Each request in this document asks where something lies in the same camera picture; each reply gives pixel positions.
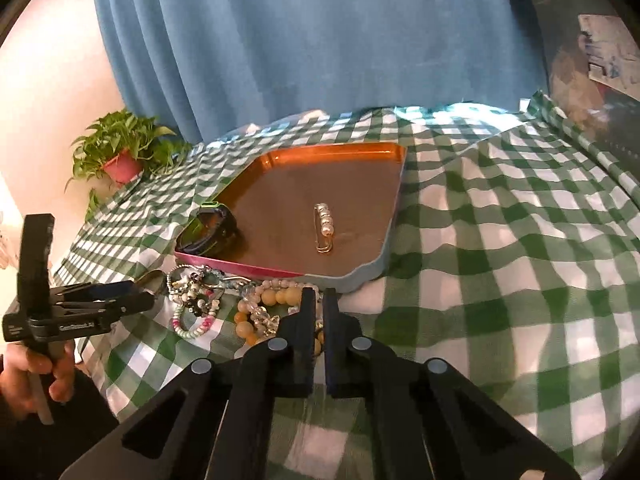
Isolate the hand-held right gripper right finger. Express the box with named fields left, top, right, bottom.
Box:
left=323, top=290, right=582, bottom=480

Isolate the pink and green beaded bracelet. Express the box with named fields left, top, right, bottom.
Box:
left=171, top=304, right=219, bottom=344

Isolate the potted green plant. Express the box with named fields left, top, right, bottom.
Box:
left=70, top=109, right=194, bottom=222

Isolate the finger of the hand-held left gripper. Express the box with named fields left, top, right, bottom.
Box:
left=56, top=282, right=137, bottom=304
left=61, top=292, right=155, bottom=321

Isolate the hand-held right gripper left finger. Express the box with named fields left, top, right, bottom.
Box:
left=60, top=289, right=318, bottom=480

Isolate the large cream bead bracelet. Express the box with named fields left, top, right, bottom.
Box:
left=234, top=286, right=326, bottom=359

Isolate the person's left forearm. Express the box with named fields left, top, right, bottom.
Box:
left=0, top=375, right=121, bottom=480

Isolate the clear crystal bead bracelet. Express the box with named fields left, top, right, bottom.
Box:
left=240, top=284, right=282, bottom=339

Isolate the pink metal tray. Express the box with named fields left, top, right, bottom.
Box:
left=174, top=142, right=407, bottom=294

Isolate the black wristwatch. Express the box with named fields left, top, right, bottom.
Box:
left=181, top=201, right=239, bottom=257

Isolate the person's left hand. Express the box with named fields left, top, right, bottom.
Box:
left=0, top=340, right=77, bottom=422

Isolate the green checked tablecloth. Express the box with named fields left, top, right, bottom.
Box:
left=50, top=90, right=640, bottom=480

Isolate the blue curtain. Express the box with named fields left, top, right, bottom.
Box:
left=90, top=0, right=549, bottom=144

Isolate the printed paper label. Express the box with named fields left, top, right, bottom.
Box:
left=577, top=14, right=640, bottom=94

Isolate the dark grey storage bin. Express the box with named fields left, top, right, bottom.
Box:
left=500, top=0, right=640, bottom=196

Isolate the black and white bead bracelet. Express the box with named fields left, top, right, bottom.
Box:
left=167, top=266, right=227, bottom=318

